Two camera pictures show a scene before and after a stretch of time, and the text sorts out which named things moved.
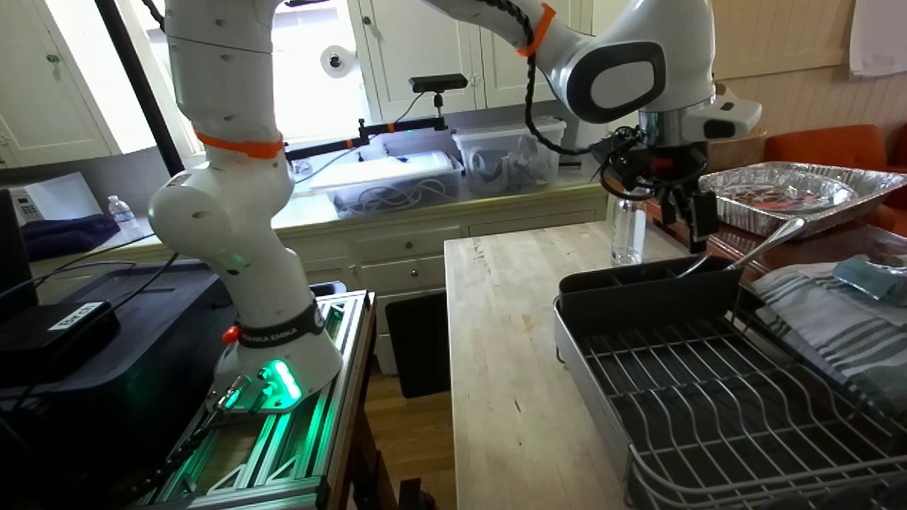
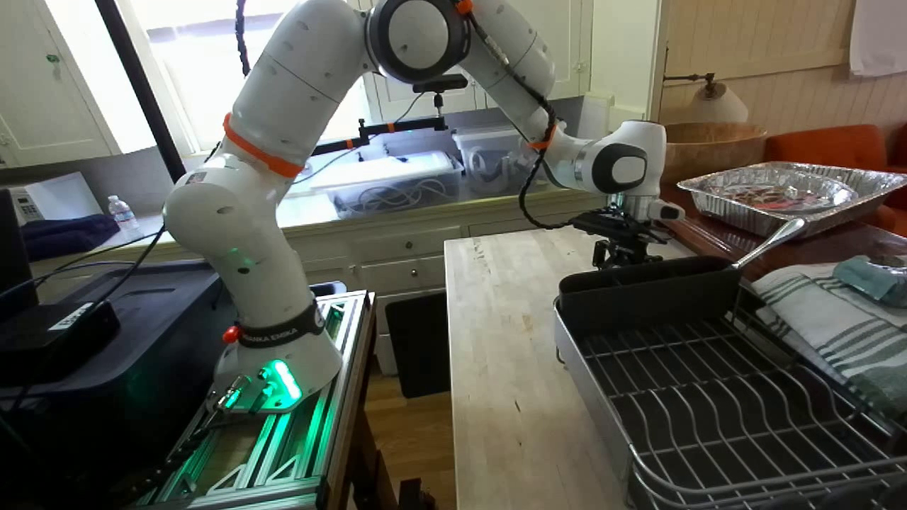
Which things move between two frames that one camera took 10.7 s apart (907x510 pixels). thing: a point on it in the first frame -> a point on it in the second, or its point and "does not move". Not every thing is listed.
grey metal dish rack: [712, 407] does not move
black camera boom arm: [361, 141] does not move
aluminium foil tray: [775, 193] does not move
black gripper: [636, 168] -> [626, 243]
